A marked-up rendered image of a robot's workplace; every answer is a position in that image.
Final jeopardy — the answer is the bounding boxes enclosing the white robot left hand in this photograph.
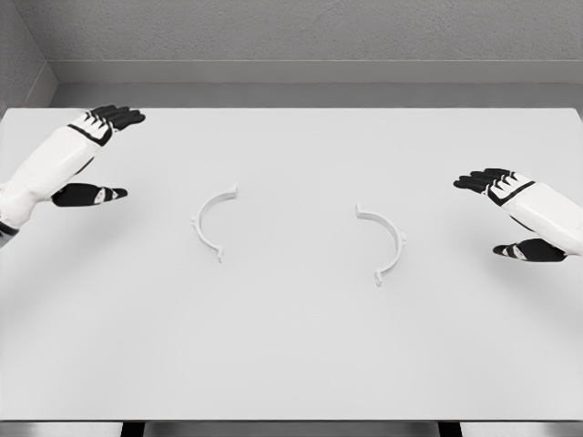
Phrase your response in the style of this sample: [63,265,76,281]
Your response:
[2,105,148,224]

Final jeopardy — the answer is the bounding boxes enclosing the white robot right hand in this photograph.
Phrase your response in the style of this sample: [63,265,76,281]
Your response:
[452,167,583,264]

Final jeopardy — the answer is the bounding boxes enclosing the thin white pipe clamp half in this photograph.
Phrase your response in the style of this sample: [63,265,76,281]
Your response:
[189,182,240,264]
[354,203,408,289]

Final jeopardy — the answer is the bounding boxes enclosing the wide white table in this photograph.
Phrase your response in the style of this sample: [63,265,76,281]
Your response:
[0,107,583,437]

